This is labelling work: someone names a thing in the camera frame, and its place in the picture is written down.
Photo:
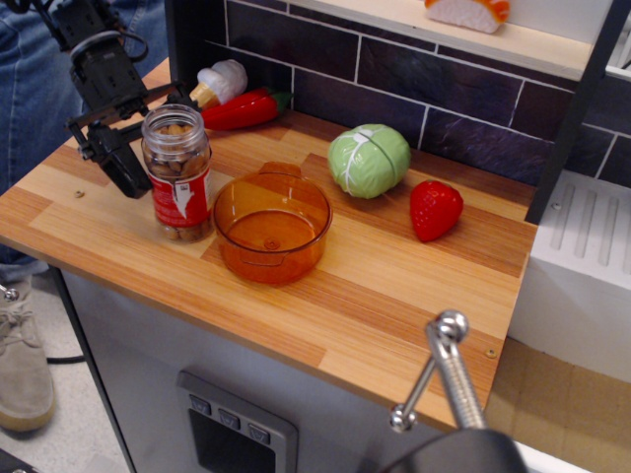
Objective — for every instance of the orange transparent plastic pot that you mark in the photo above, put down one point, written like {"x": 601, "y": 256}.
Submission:
{"x": 272, "y": 224}

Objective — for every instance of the metal clamp screw handle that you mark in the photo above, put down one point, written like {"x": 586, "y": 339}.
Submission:
{"x": 473, "y": 446}

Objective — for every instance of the toy ice cream cone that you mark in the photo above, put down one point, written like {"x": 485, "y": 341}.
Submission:
{"x": 220, "y": 83}

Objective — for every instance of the grey oven control panel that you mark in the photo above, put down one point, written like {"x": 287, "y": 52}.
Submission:
{"x": 231, "y": 434}

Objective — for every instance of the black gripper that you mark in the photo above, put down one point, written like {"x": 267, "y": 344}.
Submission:
{"x": 110, "y": 86}

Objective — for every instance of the clear almond jar red label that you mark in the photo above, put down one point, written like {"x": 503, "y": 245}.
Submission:
{"x": 177, "y": 154}

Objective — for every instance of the red toy strawberry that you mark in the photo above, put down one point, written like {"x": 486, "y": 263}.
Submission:
{"x": 435, "y": 208}

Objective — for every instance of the beige suede shoe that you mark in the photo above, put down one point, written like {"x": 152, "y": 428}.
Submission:
{"x": 27, "y": 391}

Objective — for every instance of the red toy chili pepper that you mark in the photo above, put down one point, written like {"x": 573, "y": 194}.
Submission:
{"x": 252, "y": 108}

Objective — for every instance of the light wooden shelf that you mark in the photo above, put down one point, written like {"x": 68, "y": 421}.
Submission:
{"x": 543, "y": 52}

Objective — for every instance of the toy salmon sushi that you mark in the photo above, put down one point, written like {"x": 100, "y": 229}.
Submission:
{"x": 484, "y": 16}

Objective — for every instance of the white ribbed sink block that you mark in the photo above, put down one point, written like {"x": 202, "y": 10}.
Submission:
{"x": 574, "y": 303}

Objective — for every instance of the green toy cabbage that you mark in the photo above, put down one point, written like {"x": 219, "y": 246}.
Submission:
{"x": 369, "y": 160}

